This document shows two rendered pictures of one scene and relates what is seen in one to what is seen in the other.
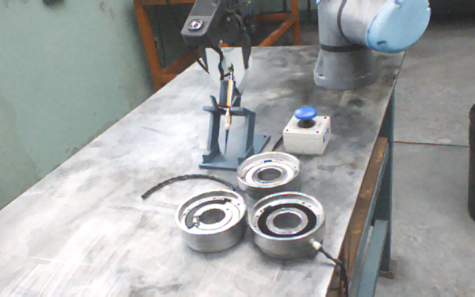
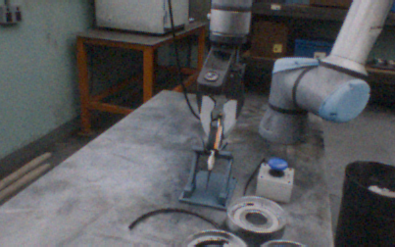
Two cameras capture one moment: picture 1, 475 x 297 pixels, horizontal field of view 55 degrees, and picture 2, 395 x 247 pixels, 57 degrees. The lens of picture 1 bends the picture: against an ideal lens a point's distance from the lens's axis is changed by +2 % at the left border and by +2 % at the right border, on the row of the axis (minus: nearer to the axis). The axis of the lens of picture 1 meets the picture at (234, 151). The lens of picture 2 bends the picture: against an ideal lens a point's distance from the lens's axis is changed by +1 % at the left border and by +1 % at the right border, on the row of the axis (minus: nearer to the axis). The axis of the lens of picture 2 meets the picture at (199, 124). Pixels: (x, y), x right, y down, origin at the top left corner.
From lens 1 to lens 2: 23 cm
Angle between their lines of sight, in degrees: 14
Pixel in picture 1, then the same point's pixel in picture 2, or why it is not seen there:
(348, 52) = (294, 115)
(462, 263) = not seen: outside the picture
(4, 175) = not seen: outside the picture
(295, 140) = (268, 186)
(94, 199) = (77, 224)
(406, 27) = (352, 106)
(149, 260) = not seen: outside the picture
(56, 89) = not seen: outside the picture
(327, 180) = (302, 227)
